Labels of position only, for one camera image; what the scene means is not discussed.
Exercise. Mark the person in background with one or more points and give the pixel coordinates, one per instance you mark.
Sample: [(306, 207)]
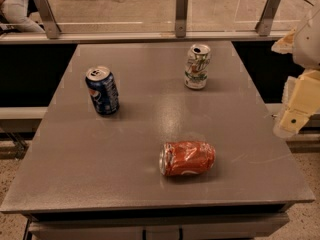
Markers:
[(16, 13)]

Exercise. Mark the metal railing bracket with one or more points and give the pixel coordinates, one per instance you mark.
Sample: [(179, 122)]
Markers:
[(181, 11), (51, 27), (264, 25)]

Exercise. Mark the left metal railing bracket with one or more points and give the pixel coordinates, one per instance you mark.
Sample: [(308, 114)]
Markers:
[(51, 27)]

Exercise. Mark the crushed red soda can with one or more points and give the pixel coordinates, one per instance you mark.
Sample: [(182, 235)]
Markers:
[(186, 158)]

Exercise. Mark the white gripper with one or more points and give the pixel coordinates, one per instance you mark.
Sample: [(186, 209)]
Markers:
[(308, 45)]

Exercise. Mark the middle metal railing bracket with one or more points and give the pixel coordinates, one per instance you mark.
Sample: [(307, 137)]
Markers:
[(181, 11)]

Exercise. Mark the metal railing base rail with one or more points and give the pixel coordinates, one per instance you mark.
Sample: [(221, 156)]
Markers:
[(138, 37)]

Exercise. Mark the right metal railing bracket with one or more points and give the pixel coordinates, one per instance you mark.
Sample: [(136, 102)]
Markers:
[(264, 25)]

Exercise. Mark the white green 7up can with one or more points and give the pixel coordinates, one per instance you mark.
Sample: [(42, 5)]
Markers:
[(196, 67)]

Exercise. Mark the blue Pepsi can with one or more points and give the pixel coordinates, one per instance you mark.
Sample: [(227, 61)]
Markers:
[(102, 90)]

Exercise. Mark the grey cabinet under table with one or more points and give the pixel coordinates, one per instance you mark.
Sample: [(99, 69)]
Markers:
[(197, 223)]

